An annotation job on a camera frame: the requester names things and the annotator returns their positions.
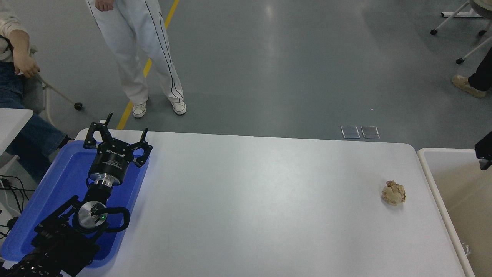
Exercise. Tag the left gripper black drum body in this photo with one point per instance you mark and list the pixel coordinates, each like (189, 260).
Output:
(109, 163)

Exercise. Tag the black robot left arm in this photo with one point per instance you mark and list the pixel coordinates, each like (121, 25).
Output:
(57, 242)

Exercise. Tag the clear floor plate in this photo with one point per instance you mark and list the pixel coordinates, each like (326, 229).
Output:
(350, 132)
(370, 132)

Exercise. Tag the person's hand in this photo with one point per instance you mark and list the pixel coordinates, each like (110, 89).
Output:
(104, 4)
(27, 66)

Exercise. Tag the blue plastic tray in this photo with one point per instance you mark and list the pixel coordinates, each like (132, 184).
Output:
(69, 173)

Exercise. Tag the large pale bin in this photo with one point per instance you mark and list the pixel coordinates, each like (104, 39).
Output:
(465, 200)

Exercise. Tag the person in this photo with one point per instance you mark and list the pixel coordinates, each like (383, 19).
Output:
(480, 75)
(130, 46)
(27, 134)

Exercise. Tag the white rolling chair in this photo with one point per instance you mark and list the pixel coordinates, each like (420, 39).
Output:
(32, 96)
(461, 14)

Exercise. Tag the small white side table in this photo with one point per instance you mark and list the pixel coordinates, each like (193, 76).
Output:
(11, 123)

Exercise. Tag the crumpled tan paper ball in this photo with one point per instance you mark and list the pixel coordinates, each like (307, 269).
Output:
(393, 193)

